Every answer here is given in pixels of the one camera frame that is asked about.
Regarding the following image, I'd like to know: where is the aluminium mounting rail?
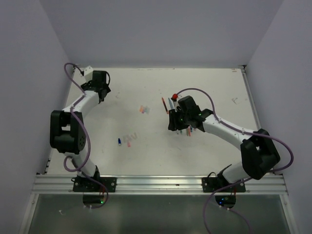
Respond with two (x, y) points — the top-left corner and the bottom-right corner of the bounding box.
(32, 175), (288, 195)

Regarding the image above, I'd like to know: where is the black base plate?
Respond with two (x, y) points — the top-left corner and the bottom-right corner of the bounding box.
(71, 176), (117, 193)
(201, 177), (246, 193)

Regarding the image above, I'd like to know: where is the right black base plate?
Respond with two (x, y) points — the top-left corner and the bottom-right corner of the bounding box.
(201, 177), (246, 193)

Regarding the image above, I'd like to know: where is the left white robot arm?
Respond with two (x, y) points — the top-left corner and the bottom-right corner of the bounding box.
(50, 67), (111, 192)

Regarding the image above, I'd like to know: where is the light blue pen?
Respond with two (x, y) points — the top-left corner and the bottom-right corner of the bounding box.
(168, 98), (174, 109)

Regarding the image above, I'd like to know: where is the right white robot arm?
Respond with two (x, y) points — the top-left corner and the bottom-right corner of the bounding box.
(168, 94), (280, 192)

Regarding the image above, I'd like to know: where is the red black gel pen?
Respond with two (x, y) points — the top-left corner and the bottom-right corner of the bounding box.
(161, 97), (169, 114)

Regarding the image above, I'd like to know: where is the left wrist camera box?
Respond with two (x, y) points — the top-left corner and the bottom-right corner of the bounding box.
(83, 66), (94, 82)

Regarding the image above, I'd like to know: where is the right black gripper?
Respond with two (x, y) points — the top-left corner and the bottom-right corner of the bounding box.
(168, 107), (191, 130)

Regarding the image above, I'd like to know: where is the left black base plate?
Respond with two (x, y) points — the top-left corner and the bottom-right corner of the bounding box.
(71, 176), (117, 193)

